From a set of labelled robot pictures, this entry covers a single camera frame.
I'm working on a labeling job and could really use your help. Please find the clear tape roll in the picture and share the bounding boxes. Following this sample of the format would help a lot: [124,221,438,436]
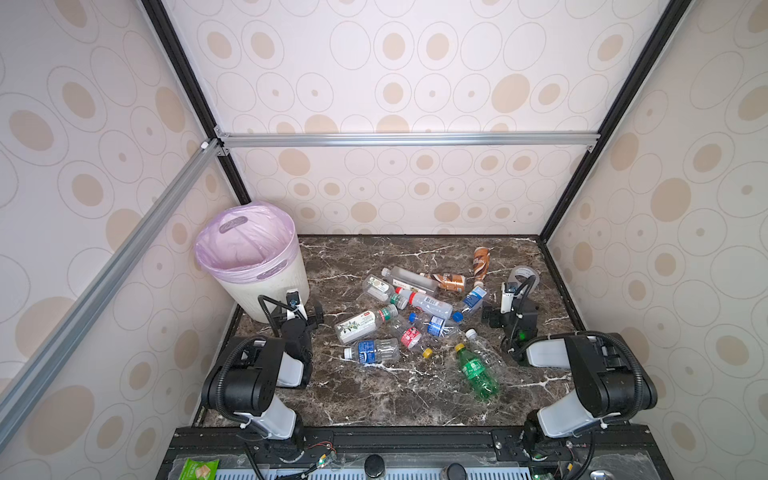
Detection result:
[507,266,540,294]

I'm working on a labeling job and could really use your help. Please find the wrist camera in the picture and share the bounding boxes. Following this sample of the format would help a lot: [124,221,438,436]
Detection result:
[285,289,306,320]
[500,282,519,315]

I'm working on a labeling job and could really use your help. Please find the green snack packet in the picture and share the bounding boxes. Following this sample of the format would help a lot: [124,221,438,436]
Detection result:
[179,458,219,480]

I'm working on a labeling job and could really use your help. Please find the brown coffee bottle lying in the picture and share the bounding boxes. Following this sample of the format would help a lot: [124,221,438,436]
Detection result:
[421,273,466,293]

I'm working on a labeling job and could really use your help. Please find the white bottle red cap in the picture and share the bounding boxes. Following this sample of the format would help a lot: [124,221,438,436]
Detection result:
[395,287,454,319]

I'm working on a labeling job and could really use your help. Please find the horizontal aluminium frame bar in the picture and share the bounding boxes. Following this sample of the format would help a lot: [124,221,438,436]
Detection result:
[221,131,600,148]

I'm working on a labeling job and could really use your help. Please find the clear bottle green ring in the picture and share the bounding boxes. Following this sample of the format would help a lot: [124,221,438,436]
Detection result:
[362,274,409,310]

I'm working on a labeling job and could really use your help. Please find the left aluminium frame bar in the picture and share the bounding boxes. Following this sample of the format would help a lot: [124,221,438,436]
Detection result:
[1,138,223,448]

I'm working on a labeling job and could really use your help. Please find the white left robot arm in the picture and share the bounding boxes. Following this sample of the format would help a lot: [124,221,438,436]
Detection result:
[200,289,324,450]

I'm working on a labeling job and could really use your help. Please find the blue label water bottle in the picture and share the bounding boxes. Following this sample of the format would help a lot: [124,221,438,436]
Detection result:
[452,282,487,323]

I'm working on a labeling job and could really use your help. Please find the small bottle blue cap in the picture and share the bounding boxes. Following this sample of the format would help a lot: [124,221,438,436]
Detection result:
[408,312,460,338]

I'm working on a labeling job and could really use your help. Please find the crushed bottle red label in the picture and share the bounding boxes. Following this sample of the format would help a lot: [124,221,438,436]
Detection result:
[387,316,422,350]

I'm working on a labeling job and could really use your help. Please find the white bottle green leaf label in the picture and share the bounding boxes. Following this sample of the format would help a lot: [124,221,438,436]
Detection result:
[334,305,399,344]

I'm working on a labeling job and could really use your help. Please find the green plastic bottle yellow cap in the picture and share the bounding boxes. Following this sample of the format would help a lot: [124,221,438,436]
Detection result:
[455,343,500,401]

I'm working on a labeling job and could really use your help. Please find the clear bottle blue label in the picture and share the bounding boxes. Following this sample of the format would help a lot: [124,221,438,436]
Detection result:
[343,338,400,365]

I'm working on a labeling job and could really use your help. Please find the brown coffee bottle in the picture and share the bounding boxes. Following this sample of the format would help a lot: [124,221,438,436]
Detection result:
[421,273,466,293]
[472,246,490,285]

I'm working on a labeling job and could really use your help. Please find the frosted clear long bottle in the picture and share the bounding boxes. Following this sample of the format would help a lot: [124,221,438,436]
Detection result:
[381,267,439,295]

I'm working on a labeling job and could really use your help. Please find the white bin with purple bag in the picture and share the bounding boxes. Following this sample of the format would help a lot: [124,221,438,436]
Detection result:
[194,201,309,323]

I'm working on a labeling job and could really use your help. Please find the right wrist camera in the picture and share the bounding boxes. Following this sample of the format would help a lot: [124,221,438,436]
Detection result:
[500,282,519,315]

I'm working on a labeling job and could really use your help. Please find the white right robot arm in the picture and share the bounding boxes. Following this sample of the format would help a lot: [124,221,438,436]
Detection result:
[483,276,658,459]

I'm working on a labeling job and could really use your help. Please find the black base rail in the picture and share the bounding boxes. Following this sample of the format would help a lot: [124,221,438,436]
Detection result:
[155,425,672,479]

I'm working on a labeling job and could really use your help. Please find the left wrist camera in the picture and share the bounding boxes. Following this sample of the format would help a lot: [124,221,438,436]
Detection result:
[285,289,306,320]

